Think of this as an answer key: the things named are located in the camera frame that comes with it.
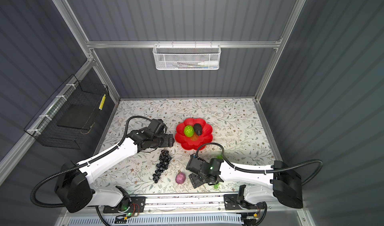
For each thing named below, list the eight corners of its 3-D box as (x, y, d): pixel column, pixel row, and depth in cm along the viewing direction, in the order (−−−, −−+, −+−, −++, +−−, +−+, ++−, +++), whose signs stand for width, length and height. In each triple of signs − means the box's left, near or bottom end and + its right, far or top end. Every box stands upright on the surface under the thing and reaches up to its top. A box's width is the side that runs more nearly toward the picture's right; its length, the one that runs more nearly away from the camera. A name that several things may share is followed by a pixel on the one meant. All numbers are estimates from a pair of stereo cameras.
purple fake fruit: (175, 184, 82) (174, 181, 78) (176, 175, 85) (175, 172, 81) (185, 184, 82) (185, 181, 78) (185, 175, 84) (185, 172, 81)
